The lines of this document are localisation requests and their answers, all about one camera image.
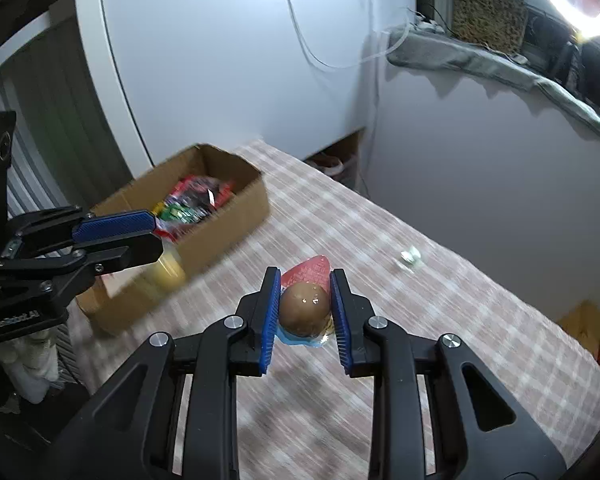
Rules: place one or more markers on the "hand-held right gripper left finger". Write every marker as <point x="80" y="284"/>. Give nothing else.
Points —
<point x="272" y="325"/>

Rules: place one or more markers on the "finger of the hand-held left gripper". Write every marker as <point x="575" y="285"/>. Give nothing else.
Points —
<point x="115" y="225"/>
<point x="130" y="255"/>

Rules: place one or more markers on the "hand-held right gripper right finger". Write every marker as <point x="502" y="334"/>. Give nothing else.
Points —
<point x="341" y="330"/>

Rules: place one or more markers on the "braised egg packet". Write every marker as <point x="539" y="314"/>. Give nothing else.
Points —
<point x="302" y="305"/>

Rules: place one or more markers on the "yellow snack packet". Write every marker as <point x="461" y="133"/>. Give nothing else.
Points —
<point x="169" y="270"/>

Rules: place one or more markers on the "cardboard box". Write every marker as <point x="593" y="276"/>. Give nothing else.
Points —
<point x="230" y="230"/>

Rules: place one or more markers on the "green snack packet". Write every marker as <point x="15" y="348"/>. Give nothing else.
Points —
<point x="180" y="212"/>

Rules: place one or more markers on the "red snack packet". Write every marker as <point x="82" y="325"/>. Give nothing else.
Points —
<point x="200" y="190"/>

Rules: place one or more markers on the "pink checked tablecloth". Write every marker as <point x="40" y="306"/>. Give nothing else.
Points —
<point x="380" y="240"/>

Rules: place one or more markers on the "green wrapped candy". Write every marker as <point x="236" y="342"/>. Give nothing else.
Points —
<point x="410" y="257"/>

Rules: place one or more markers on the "grey ribbed panel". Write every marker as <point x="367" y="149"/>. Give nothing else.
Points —
<point x="25" y="170"/>

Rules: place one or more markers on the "shoe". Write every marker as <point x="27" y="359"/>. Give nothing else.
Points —
<point x="330" y="164"/>

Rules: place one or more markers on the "white wardrobe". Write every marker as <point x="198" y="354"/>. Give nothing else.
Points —
<point x="205" y="60"/>

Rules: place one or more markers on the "tan cardboard carton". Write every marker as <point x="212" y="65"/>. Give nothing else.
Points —
<point x="580" y="322"/>

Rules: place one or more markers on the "grey cloth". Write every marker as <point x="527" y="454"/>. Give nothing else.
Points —
<point x="480" y="65"/>

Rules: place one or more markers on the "leopard print cushion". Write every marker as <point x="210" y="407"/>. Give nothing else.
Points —
<point x="485" y="20"/>

